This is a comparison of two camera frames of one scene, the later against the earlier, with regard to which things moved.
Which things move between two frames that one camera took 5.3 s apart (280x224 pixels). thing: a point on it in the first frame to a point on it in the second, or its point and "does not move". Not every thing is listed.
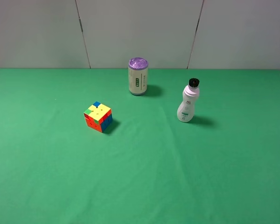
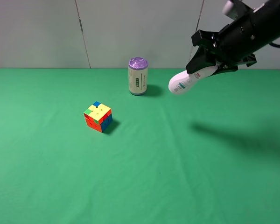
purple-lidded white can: x=137 y=75 does not move
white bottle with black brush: x=191 y=93 to x=181 y=81
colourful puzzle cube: x=99 y=117 does not move
